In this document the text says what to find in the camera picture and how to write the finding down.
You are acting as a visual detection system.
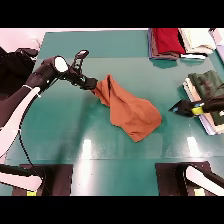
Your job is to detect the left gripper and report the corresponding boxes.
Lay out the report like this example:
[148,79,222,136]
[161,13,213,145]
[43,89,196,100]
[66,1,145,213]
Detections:
[68,70,99,92]

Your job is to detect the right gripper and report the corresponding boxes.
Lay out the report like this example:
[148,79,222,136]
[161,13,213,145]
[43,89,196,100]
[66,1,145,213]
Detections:
[177,99,205,118]

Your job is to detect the orange garment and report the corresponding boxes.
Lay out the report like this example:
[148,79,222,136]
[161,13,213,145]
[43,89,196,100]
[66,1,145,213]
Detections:
[91,74,164,143]

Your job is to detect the pale garment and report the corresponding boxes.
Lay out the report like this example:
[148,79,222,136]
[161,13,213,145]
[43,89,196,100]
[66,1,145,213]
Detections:
[182,77,224,136]

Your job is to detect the dark green garment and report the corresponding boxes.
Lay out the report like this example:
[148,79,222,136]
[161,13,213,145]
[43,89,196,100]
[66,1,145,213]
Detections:
[187,69,224,118]

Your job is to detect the white garment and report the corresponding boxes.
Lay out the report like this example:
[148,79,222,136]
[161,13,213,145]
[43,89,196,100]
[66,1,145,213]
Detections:
[178,28,218,60]

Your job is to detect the red garment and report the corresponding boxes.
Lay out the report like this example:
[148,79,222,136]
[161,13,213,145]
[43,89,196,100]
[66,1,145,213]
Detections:
[153,28,186,56]

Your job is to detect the black garment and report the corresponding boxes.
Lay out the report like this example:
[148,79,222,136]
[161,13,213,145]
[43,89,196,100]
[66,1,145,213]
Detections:
[0,46,40,101]

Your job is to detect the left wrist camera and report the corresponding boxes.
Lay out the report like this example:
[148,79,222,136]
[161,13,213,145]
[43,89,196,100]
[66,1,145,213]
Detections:
[68,49,91,78]

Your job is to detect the black cable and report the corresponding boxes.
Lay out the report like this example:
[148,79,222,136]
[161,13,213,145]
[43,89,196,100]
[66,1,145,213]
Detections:
[17,126,51,197]

